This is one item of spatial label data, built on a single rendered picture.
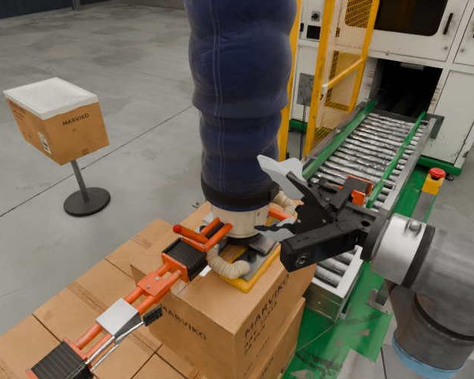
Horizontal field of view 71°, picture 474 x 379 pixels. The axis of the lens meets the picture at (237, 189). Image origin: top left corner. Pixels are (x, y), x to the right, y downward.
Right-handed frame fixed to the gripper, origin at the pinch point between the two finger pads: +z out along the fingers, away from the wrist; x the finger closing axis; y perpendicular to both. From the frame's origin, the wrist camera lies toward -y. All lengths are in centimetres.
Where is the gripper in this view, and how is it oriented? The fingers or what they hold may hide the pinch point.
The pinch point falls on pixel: (252, 196)
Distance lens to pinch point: 54.8
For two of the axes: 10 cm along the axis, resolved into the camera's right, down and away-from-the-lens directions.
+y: 5.8, -4.9, 6.5
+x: 0.0, -8.0, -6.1
